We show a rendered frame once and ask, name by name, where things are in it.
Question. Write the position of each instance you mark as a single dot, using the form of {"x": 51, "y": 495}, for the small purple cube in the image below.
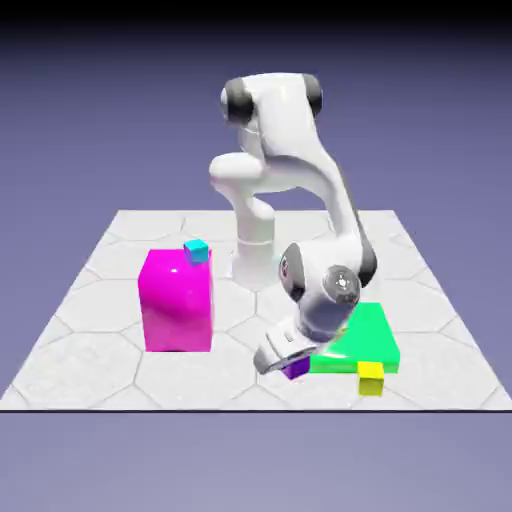
{"x": 296, "y": 368}

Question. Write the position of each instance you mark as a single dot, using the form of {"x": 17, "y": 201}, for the small yellow cube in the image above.
{"x": 371, "y": 380}

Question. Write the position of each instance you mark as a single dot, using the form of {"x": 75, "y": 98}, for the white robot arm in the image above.
{"x": 296, "y": 160}

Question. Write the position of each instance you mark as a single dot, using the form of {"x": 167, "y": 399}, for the large magenta box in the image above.
{"x": 176, "y": 304}

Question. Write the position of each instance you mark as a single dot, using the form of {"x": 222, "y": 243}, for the small cyan cube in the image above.
{"x": 196, "y": 252}

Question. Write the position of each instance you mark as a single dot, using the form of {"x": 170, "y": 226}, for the large green box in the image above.
{"x": 368, "y": 340}

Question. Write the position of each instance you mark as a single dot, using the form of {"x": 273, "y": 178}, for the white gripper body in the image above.
{"x": 280, "y": 348}

